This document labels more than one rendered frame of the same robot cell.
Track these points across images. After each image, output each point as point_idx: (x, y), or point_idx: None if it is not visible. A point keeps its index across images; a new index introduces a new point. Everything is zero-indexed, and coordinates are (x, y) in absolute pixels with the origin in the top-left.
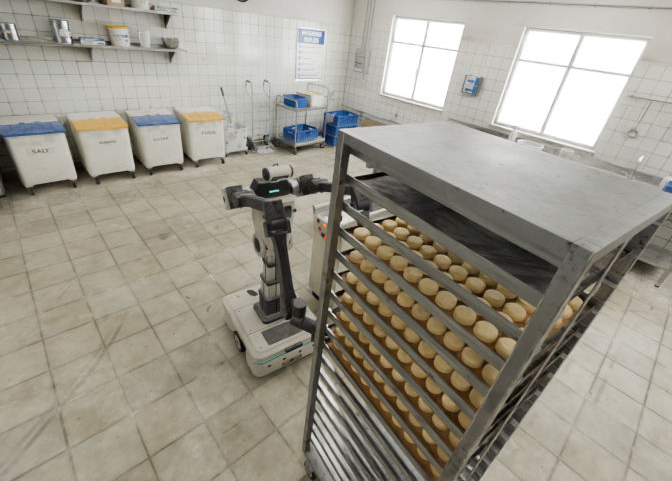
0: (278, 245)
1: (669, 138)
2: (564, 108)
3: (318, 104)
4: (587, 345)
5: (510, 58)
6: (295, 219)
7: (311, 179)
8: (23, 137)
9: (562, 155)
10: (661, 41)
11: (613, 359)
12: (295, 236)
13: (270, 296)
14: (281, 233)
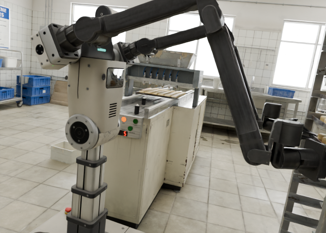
0: (230, 44)
1: (259, 66)
2: (202, 57)
3: (13, 66)
4: (301, 184)
5: (164, 29)
6: (29, 160)
7: (138, 40)
8: None
9: (216, 81)
10: (240, 17)
11: (317, 187)
12: (39, 174)
13: (93, 216)
14: (227, 28)
